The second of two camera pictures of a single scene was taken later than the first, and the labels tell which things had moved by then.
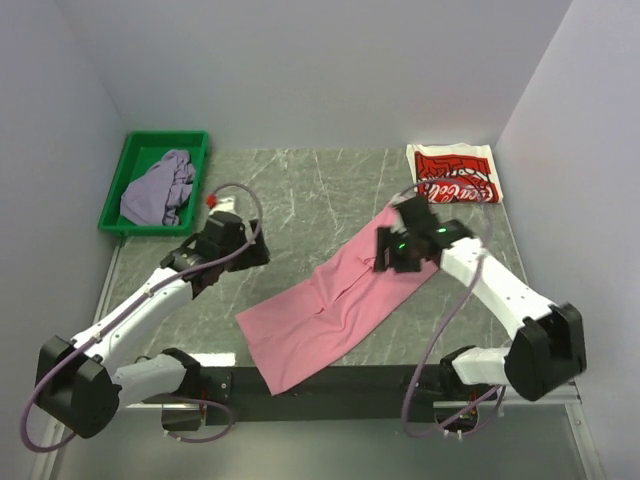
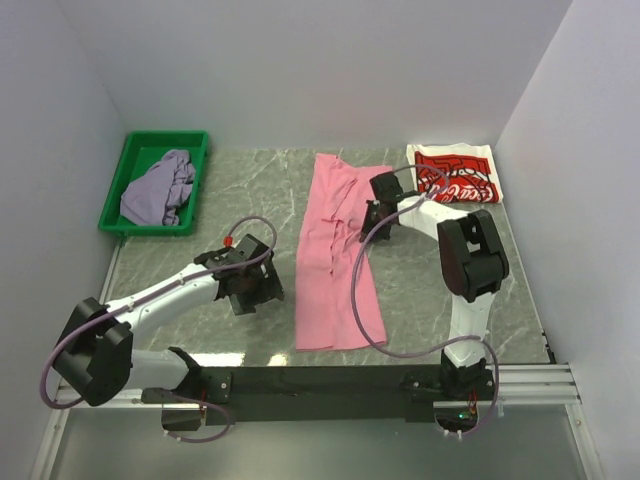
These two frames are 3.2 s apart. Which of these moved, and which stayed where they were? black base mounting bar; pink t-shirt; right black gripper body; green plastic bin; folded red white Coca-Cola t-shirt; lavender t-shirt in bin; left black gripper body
Moved: pink t-shirt; left black gripper body; right black gripper body
Stayed: folded red white Coca-Cola t-shirt; green plastic bin; black base mounting bar; lavender t-shirt in bin
